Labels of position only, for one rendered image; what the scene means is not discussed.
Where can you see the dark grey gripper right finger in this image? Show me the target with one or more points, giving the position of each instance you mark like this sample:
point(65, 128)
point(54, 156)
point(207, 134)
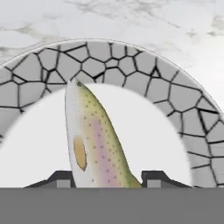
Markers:
point(153, 176)

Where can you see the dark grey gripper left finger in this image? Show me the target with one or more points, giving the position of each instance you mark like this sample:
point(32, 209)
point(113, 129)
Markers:
point(61, 177)

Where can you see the rainbow trout fish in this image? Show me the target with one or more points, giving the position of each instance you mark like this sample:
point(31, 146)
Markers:
point(96, 137)

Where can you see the white plate with crackle rim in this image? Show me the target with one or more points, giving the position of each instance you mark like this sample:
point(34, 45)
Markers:
point(151, 116)

